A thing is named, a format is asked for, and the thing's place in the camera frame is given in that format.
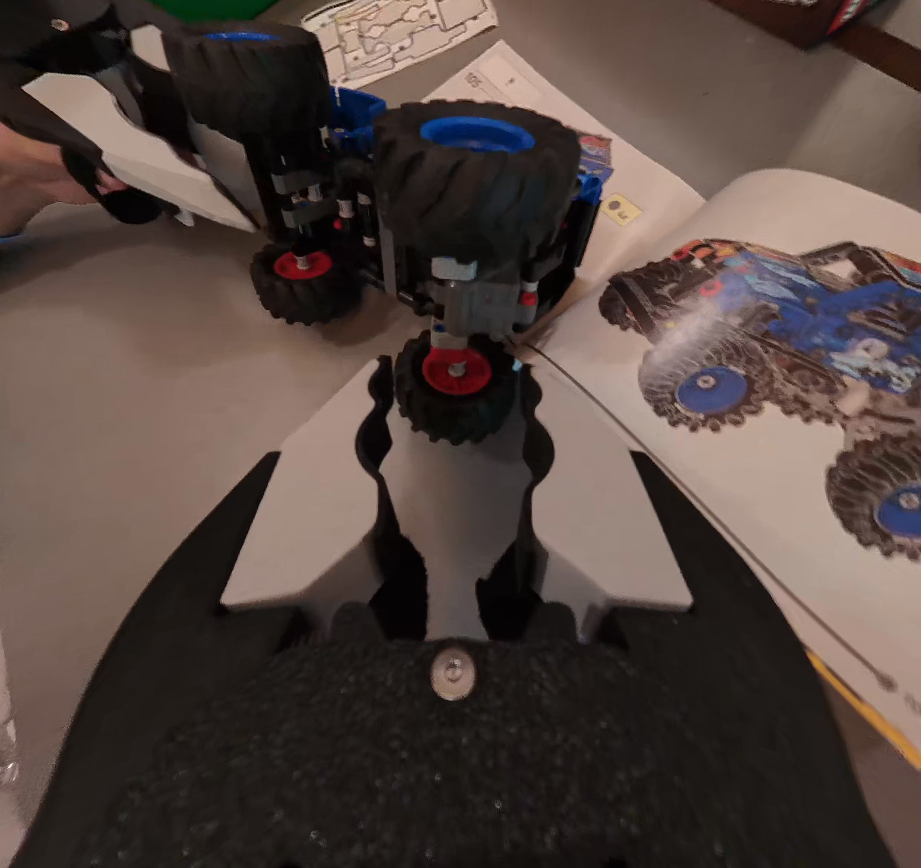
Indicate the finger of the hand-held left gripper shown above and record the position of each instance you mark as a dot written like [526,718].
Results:
[223,156]
[144,156]

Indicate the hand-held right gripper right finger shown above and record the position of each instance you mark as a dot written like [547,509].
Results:
[611,530]

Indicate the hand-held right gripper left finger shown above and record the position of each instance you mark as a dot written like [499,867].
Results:
[309,515]

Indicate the blue lego monster truck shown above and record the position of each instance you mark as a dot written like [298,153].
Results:
[475,170]

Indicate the lego instruction booklet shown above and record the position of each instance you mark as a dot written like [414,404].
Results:
[719,501]

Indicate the person's left hand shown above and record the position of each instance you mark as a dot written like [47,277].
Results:
[36,177]

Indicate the white sticker sheet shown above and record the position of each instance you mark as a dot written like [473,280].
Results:
[403,12]

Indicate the clear plastic bag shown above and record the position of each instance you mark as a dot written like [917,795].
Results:
[6,738]

